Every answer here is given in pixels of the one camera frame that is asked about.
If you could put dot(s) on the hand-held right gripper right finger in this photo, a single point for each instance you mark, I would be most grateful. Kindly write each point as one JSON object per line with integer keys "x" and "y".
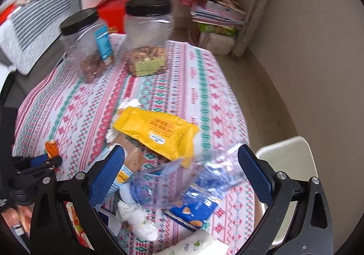
{"x": 256, "y": 175}

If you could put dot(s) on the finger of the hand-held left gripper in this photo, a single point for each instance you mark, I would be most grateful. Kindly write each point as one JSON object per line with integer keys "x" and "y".
{"x": 38, "y": 160}
{"x": 45, "y": 166}

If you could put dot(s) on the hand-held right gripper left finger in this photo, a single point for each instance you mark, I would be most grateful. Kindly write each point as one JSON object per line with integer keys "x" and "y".
{"x": 108, "y": 178}

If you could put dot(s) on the orange wrapper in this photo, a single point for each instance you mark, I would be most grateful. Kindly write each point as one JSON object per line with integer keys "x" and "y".
{"x": 51, "y": 148}

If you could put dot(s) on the clear plastic bag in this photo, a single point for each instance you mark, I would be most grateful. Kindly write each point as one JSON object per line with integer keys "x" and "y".
{"x": 170, "y": 184}

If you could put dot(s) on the person's left hand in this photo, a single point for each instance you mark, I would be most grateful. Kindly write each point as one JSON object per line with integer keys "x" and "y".
{"x": 12, "y": 216}

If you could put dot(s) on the brown paper packet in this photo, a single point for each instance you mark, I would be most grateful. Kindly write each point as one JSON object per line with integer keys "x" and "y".
{"x": 133, "y": 155}

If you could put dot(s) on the white crumpled tissue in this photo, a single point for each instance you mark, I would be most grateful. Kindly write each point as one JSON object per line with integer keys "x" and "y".
{"x": 139, "y": 221}

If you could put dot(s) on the red snack packet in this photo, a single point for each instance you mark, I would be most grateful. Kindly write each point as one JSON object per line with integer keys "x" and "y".
{"x": 75, "y": 221}

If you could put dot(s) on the yellow plastic bag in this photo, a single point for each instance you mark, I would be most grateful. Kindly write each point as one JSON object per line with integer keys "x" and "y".
{"x": 148, "y": 127}

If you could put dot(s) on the grey sofa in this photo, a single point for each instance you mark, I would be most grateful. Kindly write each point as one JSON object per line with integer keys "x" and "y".
{"x": 25, "y": 84}

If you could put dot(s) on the white floral napkin pack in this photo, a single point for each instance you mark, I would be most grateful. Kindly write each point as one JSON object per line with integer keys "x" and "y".
{"x": 196, "y": 243}

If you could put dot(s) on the patterned pink green tablecloth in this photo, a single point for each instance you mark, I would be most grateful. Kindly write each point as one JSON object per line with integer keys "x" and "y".
{"x": 184, "y": 87}

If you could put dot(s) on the blue label plastic nut jar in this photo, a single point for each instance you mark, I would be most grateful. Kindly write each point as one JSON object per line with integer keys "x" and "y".
{"x": 76, "y": 44}

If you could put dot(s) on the white striped cushion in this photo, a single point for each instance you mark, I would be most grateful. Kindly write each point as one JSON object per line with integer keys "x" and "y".
{"x": 37, "y": 24}

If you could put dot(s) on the green packet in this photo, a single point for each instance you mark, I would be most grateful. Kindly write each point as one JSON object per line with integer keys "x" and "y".
{"x": 216, "y": 29}

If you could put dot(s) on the clear bag of light nuts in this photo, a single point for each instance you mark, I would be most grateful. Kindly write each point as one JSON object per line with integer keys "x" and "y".
{"x": 148, "y": 30}

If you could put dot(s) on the red cardboard box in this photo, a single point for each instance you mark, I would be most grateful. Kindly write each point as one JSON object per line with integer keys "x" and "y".
{"x": 113, "y": 13}

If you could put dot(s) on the stack of papers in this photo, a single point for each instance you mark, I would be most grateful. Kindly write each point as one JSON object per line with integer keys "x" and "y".
{"x": 219, "y": 12}

